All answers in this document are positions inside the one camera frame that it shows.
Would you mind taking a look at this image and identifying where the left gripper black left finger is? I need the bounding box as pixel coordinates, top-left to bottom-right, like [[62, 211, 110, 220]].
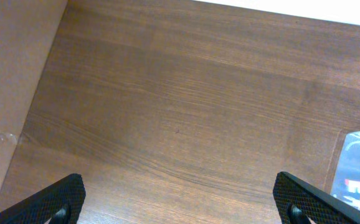
[[0, 174, 86, 224]]

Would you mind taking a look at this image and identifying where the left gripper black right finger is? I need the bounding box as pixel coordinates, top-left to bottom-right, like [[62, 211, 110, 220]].
[[273, 172, 360, 224]]

